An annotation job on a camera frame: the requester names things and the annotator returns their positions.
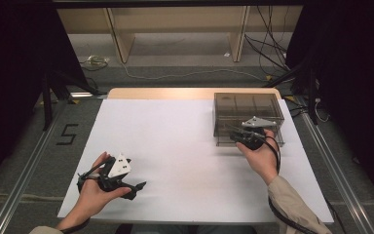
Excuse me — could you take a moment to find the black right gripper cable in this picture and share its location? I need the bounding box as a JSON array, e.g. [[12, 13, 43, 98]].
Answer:
[[264, 136, 316, 234]]

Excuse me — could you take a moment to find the black metal stand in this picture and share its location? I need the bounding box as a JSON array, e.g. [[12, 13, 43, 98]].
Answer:
[[265, 58, 320, 126]]

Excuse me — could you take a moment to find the person's right hand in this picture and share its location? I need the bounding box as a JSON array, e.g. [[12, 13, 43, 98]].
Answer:
[[236, 129, 281, 186]]

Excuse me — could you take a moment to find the light wooden desk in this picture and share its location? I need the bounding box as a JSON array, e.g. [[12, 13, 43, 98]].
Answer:
[[56, 5, 304, 64]]

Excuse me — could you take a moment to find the bundle of black cables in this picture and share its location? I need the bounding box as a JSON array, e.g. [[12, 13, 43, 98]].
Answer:
[[243, 5, 291, 73]]

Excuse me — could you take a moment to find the white floor cable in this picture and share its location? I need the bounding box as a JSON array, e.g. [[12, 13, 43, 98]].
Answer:
[[120, 61, 271, 82]]

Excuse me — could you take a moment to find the long aluminium rail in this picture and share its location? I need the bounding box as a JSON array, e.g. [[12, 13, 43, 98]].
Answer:
[[300, 111, 374, 234], [0, 99, 70, 234]]

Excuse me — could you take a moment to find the smoky transparent drawer box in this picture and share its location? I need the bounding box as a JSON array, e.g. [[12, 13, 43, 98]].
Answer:
[[213, 92, 285, 138]]

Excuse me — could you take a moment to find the person's left hand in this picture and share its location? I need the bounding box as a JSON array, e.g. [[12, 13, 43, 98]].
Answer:
[[56, 151, 132, 232]]

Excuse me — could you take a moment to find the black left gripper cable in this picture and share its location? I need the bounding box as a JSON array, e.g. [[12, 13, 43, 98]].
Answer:
[[61, 217, 92, 234]]

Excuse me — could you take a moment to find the coiled pale cable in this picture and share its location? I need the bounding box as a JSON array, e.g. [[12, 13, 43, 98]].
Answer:
[[78, 54, 110, 72]]

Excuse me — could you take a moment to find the short aluminium rail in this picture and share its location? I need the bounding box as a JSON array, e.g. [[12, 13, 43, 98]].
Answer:
[[69, 92, 109, 99]]

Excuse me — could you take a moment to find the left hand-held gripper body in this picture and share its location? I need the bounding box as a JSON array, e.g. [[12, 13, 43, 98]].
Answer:
[[76, 153, 134, 193]]

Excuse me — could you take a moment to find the white table cover sheet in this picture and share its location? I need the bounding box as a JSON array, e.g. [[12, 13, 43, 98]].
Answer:
[[56, 97, 335, 225]]

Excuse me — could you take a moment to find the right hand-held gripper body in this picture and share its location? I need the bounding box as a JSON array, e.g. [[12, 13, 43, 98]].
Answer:
[[236, 116, 278, 151]]

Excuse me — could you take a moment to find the black tripod stand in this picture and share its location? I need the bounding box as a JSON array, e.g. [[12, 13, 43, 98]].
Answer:
[[41, 68, 100, 132]]

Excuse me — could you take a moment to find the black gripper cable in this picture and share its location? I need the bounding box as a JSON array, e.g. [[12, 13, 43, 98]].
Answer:
[[61, 217, 92, 234], [264, 136, 316, 234]]

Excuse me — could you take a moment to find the dark curtain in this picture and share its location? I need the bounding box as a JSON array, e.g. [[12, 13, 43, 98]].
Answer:
[[0, 0, 90, 193], [285, 0, 374, 213]]

